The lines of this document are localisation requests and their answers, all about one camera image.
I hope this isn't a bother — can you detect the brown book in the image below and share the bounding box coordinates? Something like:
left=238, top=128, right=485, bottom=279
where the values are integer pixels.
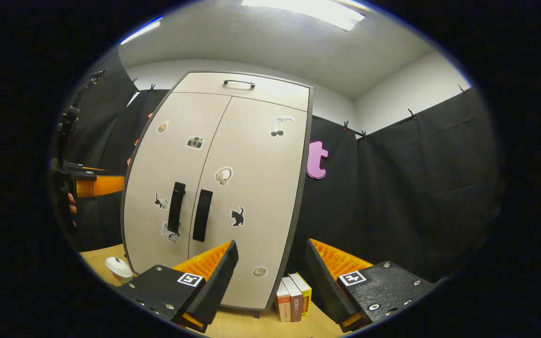
left=282, top=276, right=303, bottom=323

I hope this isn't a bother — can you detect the white round object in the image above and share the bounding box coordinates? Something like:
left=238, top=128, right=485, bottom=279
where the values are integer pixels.
left=105, top=256, right=135, bottom=284

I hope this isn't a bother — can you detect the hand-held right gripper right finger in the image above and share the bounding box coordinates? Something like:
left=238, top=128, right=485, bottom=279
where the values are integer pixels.
left=306, top=238, right=440, bottom=333

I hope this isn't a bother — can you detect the beige cabinet drawer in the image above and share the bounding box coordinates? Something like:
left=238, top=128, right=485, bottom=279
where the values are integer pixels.
left=172, top=72, right=310, bottom=112

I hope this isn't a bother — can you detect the cabinet door with headphone sticker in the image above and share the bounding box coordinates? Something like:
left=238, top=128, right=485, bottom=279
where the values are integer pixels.
left=188, top=96, right=309, bottom=310

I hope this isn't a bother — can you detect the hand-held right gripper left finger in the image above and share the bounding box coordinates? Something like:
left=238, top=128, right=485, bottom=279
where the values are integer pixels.
left=116, top=240, right=240, bottom=334

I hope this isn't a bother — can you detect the black door handle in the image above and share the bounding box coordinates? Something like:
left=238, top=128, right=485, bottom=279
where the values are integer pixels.
left=193, top=189, right=213, bottom=243
left=167, top=182, right=186, bottom=234

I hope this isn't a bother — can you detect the cabinet door with camera sticker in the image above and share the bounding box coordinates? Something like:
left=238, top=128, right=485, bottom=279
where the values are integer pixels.
left=123, top=92, right=232, bottom=275

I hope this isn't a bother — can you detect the black backdrop cloth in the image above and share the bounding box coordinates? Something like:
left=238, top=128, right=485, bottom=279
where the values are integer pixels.
left=62, top=52, right=503, bottom=282

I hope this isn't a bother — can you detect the yellow book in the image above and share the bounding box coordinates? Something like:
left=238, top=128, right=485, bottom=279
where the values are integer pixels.
left=289, top=272, right=312, bottom=317

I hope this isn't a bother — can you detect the ceiling light strip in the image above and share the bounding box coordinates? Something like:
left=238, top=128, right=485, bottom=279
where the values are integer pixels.
left=120, top=19, right=162, bottom=45

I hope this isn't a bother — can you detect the beige double-door shoe cabinet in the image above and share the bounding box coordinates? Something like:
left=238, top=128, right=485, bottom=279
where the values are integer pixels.
left=120, top=70, right=314, bottom=319

